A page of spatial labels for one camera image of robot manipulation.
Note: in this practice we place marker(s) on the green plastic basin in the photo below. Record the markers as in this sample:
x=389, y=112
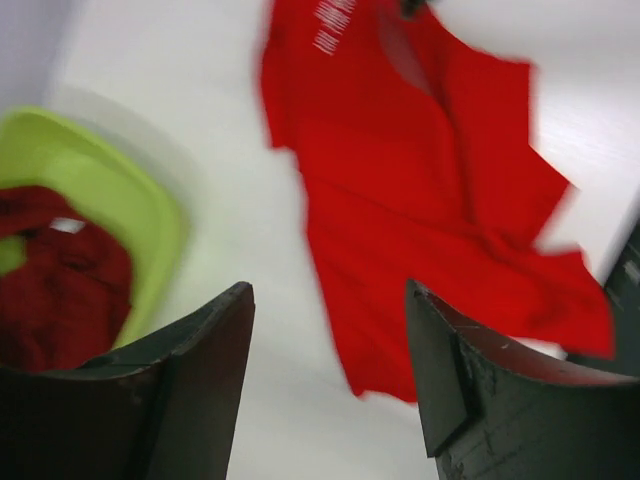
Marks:
x=107, y=187

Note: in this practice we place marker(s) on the bright red t-shirt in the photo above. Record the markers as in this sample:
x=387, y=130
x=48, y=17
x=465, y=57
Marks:
x=414, y=151

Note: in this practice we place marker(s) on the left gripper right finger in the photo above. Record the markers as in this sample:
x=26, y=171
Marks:
x=493, y=408

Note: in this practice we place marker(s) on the dark red t-shirt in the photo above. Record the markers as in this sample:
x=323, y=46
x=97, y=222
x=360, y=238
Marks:
x=68, y=300

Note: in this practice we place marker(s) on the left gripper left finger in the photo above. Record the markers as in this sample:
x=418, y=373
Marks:
x=162, y=407

